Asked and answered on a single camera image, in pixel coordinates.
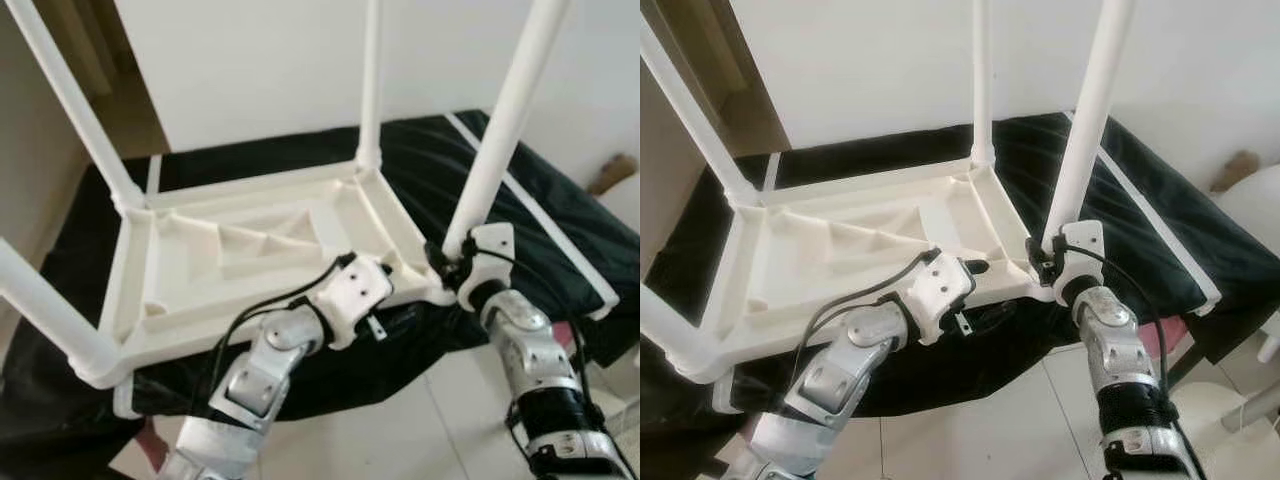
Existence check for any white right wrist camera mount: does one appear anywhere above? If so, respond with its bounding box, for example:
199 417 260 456
1050 220 1106 301
455 223 516 306

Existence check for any black table cloth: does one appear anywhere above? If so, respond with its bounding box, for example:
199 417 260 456
0 110 641 471
640 108 1280 441

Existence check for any brown object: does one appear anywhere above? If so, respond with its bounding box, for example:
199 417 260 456
590 155 638 196
1210 150 1261 193

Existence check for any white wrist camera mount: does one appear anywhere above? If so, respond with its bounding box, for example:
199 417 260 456
455 223 516 306
895 250 976 346
1050 220 1106 301
310 255 393 349

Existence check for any white rounded plastic appliance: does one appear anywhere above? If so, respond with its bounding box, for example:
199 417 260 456
1215 165 1280 261
600 175 641 236

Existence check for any white plastic table leg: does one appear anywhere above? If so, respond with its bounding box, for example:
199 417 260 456
640 283 726 384
3 0 151 213
0 237 126 389
1040 0 1140 251
968 0 998 166
640 15 764 208
355 0 386 171
440 0 575 261

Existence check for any white plastic children table top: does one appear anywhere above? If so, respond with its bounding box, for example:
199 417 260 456
70 160 461 391
690 155 1061 386

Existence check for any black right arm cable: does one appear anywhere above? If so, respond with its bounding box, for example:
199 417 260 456
455 248 636 480
1055 243 1211 480

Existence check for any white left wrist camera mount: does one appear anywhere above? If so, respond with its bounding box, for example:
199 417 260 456
310 255 393 349
895 250 976 346

